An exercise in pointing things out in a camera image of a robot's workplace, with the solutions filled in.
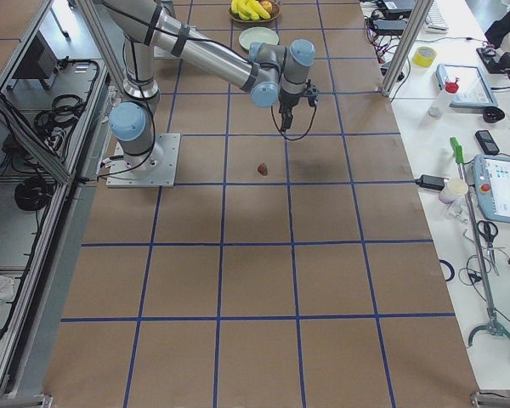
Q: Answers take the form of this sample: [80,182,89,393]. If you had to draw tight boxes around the black scissors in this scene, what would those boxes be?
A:
[477,220,499,275]

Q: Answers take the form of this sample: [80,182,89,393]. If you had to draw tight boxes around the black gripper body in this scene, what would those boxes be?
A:
[279,87,303,114]

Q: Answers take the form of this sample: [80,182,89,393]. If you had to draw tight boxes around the pale green plate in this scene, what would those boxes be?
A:
[238,26,280,50]

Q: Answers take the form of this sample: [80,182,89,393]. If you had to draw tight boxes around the woven wicker basket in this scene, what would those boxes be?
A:
[228,6,282,24]

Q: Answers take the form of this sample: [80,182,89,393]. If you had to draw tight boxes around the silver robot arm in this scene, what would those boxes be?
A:
[102,1,318,133]
[110,35,160,173]

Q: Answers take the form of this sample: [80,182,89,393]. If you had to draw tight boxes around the near teach pendant tablet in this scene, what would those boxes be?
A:
[472,155,510,224]

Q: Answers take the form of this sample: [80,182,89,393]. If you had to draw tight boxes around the yellow tape roll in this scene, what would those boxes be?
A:
[411,46,437,68]

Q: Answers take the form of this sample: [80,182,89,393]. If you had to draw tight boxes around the long reach grabber tool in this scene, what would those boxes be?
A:
[449,136,510,371]

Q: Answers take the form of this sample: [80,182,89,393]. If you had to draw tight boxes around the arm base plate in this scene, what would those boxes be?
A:
[106,133,181,188]

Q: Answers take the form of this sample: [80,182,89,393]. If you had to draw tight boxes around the far teach pendant tablet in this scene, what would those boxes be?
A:
[435,64,498,109]

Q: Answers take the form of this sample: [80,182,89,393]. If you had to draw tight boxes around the paper cup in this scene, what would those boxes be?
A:
[439,178,468,204]

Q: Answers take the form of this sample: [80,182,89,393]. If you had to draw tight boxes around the yellow banana bunch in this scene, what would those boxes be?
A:
[229,0,272,21]

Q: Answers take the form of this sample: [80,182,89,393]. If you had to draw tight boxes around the teach pendant tablet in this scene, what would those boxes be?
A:
[435,64,498,109]
[472,155,510,224]

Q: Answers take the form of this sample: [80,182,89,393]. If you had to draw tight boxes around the black small bowl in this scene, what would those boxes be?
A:
[482,106,505,124]

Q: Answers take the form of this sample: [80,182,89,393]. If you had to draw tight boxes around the red apple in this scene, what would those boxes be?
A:
[259,0,273,14]

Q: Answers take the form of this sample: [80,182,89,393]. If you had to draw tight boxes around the black power adapter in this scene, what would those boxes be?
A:
[415,174,446,191]

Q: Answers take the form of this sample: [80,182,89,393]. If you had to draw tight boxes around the aluminium frame post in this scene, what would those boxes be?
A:
[380,0,434,97]

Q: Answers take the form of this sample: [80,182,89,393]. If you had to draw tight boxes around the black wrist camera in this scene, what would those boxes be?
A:
[303,80,319,110]

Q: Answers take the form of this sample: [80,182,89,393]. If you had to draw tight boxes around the clear bottle red cap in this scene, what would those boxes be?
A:
[428,79,459,118]

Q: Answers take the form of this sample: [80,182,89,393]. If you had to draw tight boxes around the coiled black cables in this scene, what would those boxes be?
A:
[14,93,88,212]

